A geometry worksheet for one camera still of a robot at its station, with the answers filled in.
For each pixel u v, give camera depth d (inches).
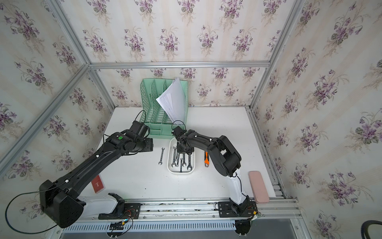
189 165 34.8
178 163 35.4
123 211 27.9
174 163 35.4
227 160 20.5
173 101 37.4
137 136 23.3
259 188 31.0
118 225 28.2
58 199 14.7
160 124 38.7
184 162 35.5
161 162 35.6
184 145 28.2
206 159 35.6
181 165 34.8
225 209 28.7
